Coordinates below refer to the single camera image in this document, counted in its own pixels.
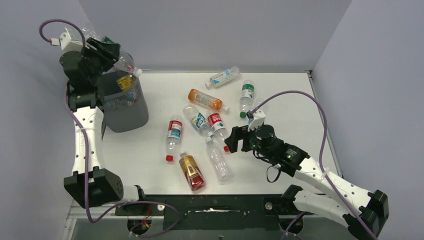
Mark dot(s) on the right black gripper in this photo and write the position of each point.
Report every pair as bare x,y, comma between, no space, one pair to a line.
239,133

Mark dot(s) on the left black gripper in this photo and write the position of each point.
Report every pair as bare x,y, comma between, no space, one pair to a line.
108,53

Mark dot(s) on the clear bottle dark green label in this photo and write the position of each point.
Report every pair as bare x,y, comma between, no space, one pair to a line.
108,53

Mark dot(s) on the clear bottle red white label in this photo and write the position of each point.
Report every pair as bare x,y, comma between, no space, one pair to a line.
218,128

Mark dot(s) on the yellow juice bottle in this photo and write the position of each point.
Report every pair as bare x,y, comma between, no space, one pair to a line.
126,82

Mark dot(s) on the clear bottle green white label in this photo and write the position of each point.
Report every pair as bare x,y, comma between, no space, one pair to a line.
246,97

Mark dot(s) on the clear unlabelled bottle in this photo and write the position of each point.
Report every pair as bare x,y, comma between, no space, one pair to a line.
216,157

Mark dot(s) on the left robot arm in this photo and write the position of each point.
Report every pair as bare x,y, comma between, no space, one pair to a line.
90,183

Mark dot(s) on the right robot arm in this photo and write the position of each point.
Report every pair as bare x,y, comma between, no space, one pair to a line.
362,212

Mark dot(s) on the grey mesh waste bin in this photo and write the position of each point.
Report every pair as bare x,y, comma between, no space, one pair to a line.
123,110

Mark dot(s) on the clear bottle blue green label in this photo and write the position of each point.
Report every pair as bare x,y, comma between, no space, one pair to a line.
198,121

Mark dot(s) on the orange tinted bottle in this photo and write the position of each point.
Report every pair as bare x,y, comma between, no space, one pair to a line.
207,101

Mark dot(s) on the clear bottle white blue label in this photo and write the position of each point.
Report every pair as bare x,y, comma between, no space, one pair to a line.
223,77

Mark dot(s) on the brown tea bottle red base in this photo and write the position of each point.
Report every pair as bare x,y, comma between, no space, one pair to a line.
191,171

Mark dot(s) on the clear bottle red teal label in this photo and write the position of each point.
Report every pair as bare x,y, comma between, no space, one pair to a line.
173,138

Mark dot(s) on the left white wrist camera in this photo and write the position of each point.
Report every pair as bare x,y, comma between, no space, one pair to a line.
67,41

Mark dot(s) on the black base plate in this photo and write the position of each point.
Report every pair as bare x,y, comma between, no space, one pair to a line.
216,221

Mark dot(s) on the aluminium frame rail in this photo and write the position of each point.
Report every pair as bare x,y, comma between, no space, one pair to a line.
92,207

